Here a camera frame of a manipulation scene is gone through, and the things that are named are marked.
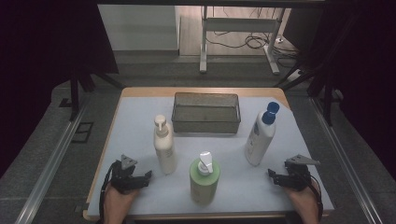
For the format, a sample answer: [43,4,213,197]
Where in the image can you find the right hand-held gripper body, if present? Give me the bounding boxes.
[284,154,321,191]

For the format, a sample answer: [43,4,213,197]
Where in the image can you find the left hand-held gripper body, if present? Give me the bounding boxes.
[110,154,139,195]

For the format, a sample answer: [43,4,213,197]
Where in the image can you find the cream pump bottle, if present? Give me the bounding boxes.
[152,114,177,175]

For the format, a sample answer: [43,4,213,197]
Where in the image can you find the white bottle with blue cap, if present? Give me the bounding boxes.
[244,101,280,167]

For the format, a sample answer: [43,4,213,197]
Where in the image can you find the green pump bottle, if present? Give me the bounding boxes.
[189,150,221,206]

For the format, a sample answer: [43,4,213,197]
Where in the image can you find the grey mesh basket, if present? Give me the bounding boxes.
[171,91,242,134]

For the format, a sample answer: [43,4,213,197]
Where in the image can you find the person's left hand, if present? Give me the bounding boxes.
[103,185,140,216]

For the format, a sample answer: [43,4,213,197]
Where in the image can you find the person's right hand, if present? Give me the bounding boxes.
[283,180,320,216]

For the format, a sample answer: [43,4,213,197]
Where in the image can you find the black stand legs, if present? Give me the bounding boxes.
[274,62,334,127]
[69,71,125,122]

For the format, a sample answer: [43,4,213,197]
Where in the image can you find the dark curtain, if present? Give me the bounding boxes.
[283,0,396,181]
[0,0,120,178]

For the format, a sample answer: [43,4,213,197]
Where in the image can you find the white cabinet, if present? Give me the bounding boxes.
[97,4,181,52]

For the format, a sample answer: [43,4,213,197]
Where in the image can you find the white metal stand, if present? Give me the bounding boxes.
[199,6,286,76]

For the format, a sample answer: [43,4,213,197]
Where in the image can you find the aluminium floor rail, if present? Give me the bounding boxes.
[309,96,382,224]
[15,99,90,224]

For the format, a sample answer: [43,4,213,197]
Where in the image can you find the black floor cables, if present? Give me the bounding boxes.
[205,6,300,68]

